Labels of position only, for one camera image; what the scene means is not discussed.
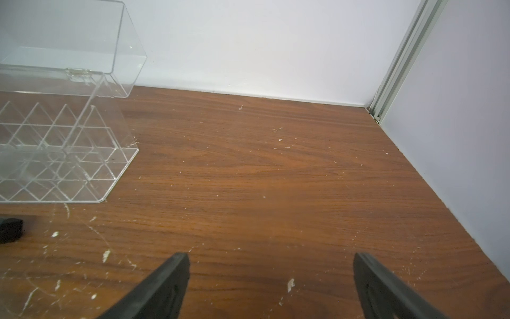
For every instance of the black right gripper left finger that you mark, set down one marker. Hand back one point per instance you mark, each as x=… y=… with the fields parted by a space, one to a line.
x=160 y=295

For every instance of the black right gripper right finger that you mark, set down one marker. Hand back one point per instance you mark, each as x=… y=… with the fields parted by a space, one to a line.
x=383 y=295

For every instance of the clear acrylic lipstick organizer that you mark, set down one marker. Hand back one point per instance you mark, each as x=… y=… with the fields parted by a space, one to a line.
x=64 y=67

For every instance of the black lipstick tube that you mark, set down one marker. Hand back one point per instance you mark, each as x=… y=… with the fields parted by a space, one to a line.
x=11 y=229

